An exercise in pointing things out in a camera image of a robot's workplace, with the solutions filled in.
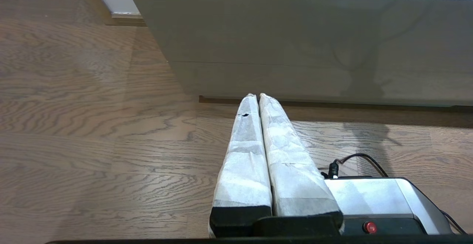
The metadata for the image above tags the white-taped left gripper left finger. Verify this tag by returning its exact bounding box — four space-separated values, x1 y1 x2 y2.
209 94 273 237

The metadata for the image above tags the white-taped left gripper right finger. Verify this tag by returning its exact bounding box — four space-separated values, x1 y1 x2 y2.
259 93 344 223

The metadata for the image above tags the silver black robot base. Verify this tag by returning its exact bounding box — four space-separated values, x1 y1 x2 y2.
324 177 456 236

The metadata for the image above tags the grey glossy cabinet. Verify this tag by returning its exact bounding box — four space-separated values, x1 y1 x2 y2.
126 0 473 106

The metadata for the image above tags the black base cable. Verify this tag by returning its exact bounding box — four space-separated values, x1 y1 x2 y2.
439 209 468 235
321 153 389 180

